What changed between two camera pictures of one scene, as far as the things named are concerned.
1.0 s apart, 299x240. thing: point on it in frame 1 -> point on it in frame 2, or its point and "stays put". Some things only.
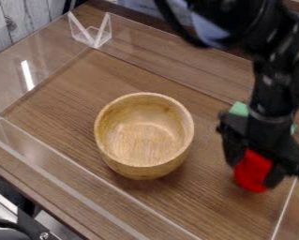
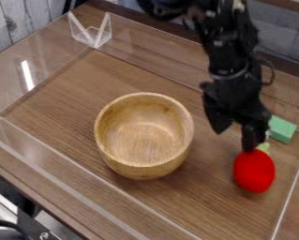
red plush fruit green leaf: (251, 171) stays put
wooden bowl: (144, 131) stays put
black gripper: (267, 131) -> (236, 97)
